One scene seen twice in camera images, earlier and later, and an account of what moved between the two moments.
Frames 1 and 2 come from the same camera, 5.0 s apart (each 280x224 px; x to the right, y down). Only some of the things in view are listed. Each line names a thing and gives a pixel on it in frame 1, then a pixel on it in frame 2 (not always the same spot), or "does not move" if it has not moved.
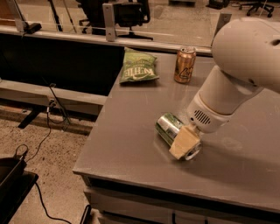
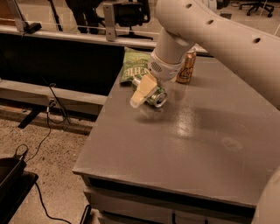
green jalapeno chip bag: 137,66 does not move
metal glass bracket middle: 109,21 does not move
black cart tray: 16,185 does not move
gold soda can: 185,65 does not move
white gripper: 205,117 → 165,71
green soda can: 168,126 → 157,97
